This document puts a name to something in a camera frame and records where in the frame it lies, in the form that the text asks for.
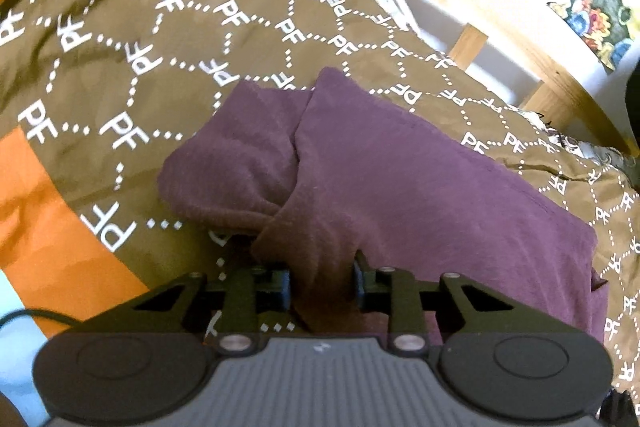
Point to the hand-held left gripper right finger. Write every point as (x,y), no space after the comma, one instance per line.
(358,287)

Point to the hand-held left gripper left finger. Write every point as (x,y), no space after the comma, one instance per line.
(285,289)

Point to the purple garment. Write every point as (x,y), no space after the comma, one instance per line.
(380,177)

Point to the brown orange blue patterned bedsheet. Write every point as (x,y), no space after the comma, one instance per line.
(150,72)

